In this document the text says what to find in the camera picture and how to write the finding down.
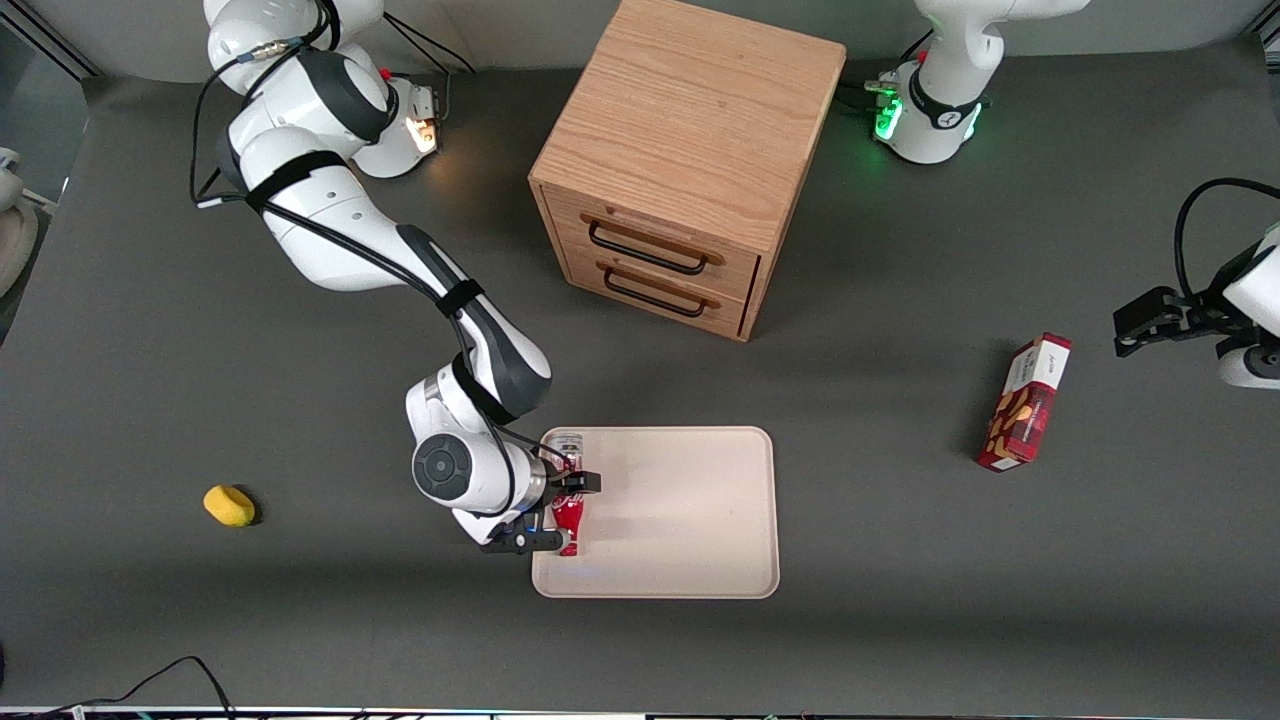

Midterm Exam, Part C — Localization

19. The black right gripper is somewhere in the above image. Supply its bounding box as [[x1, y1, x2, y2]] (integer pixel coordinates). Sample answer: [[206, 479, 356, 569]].
[[515, 445, 604, 533]]

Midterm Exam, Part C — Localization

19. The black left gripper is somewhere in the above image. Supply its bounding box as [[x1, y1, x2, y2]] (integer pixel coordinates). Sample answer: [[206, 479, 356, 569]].
[[1113, 250, 1256, 358]]

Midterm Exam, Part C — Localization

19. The red coke bottle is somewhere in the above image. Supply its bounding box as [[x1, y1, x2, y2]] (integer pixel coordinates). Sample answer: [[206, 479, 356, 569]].
[[547, 431, 589, 558]]

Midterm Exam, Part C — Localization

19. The beige plastic tray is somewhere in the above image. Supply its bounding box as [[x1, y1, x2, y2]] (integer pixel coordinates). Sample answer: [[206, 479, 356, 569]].
[[531, 426, 780, 600]]

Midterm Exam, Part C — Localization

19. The red snack box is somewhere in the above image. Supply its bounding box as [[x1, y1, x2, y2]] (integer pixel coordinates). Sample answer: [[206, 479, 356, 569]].
[[975, 332, 1073, 473]]

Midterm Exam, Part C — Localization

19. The yellow sponge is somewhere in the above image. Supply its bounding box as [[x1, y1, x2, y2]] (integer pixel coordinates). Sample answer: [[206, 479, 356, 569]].
[[203, 485, 257, 528]]

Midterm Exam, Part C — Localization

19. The wooden drawer cabinet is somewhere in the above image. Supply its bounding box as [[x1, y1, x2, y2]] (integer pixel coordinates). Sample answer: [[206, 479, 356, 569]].
[[528, 0, 848, 344]]

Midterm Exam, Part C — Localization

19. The beige round object off table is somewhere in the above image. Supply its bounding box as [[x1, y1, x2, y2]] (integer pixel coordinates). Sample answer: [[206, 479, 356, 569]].
[[0, 148, 41, 299]]

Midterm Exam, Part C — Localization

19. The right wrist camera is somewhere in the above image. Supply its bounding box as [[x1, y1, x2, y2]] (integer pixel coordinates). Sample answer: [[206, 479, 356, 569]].
[[478, 528, 568, 557]]

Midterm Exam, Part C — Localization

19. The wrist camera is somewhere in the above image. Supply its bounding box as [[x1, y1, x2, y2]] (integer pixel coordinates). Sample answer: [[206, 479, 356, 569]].
[[1216, 336, 1280, 391], [478, 528, 568, 557]]

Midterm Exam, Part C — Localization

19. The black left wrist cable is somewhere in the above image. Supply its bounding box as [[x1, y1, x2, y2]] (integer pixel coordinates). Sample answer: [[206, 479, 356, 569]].
[[1174, 178, 1280, 301]]

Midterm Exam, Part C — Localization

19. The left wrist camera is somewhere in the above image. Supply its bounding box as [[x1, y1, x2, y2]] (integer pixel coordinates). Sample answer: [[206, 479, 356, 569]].
[[1216, 336, 1280, 391]]

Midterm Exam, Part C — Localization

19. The short black drawer handle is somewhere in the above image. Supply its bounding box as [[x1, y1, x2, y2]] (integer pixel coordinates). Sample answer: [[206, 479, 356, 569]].
[[602, 266, 709, 320]]

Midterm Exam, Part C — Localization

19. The long black drawer handle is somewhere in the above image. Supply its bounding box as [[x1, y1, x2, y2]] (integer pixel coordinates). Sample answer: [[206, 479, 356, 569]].
[[587, 220, 710, 277]]

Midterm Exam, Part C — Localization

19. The wooden drawer with long handle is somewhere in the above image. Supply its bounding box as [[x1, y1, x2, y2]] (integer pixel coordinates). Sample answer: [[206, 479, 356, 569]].
[[543, 187, 762, 303]]

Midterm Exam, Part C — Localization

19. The black cable along right arm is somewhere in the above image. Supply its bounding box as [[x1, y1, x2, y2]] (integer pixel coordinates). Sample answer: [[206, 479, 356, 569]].
[[189, 0, 571, 521]]

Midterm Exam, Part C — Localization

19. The black left base cable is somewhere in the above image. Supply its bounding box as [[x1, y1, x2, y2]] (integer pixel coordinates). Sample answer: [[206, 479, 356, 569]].
[[838, 28, 936, 116]]

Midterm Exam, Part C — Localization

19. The black base cable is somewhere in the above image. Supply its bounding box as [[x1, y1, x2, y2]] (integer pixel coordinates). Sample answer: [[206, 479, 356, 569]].
[[838, 28, 936, 116], [383, 12, 478, 121]]

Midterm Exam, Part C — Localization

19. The black cable at table edge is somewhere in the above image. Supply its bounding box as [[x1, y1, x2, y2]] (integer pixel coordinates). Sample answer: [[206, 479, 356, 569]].
[[40, 656, 237, 717]]

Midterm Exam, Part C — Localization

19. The black right base cable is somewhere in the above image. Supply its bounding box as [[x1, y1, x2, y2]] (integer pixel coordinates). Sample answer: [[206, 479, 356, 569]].
[[383, 12, 478, 121]]

